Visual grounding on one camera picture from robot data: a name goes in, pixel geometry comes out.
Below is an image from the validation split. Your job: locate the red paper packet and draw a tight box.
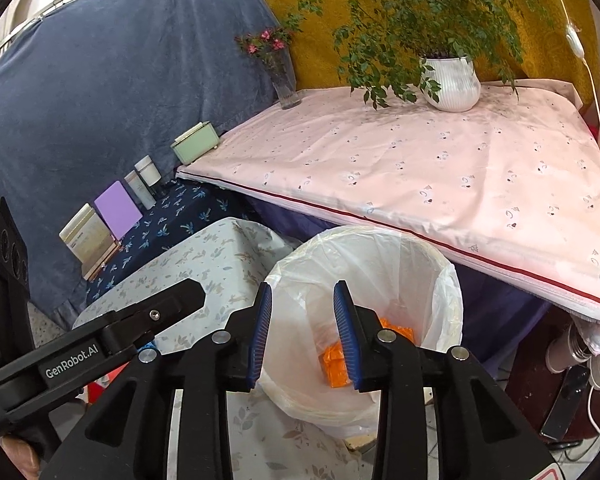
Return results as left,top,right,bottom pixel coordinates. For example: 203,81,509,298
86,364,126,405

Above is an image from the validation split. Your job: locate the orange snack wrapper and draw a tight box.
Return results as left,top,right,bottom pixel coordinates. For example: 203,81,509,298
320,318,415,388

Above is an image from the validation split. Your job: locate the white trash bin with liner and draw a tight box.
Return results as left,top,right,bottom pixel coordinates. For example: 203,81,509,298
256,224,465,441

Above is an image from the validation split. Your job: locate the person's hand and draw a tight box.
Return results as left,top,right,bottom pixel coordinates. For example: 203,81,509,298
0,437,41,480

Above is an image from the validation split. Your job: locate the calendar on wooden stand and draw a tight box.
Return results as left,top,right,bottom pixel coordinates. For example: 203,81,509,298
59,203,121,281

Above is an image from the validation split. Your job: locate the floral light tablecloth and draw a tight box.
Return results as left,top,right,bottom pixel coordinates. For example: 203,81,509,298
76,218,372,479

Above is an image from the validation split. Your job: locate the purple card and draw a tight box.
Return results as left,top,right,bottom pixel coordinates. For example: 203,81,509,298
94,181,143,240

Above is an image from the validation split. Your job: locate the navy floral cloth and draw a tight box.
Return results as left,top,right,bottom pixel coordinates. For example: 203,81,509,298
85,181,260,304

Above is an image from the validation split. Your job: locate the pink bedsheet cover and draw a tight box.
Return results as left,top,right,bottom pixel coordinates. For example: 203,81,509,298
178,81,600,322

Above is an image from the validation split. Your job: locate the white cosmetic tube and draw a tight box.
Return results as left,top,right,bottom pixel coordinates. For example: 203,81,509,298
124,170,156,210

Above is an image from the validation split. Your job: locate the white cosmetic jar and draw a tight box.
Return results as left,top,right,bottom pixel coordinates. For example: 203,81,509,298
134,155,162,188

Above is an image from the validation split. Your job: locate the mint green box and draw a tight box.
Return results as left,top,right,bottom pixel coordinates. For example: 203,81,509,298
171,122,220,165

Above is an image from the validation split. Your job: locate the blue hanging blanket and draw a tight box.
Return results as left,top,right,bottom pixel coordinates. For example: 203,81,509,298
0,0,275,327

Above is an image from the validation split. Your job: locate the mustard yellow hanging cloth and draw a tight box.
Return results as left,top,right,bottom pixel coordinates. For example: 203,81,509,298
265,0,600,103

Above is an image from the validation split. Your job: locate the green potted plant white pot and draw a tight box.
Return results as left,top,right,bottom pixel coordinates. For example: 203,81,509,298
279,0,554,113

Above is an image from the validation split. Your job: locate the glass vase with red flowers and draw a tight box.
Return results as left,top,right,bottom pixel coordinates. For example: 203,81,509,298
235,26,301,110

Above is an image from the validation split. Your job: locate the white cable with switch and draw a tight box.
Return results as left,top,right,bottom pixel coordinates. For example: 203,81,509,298
540,0,600,162

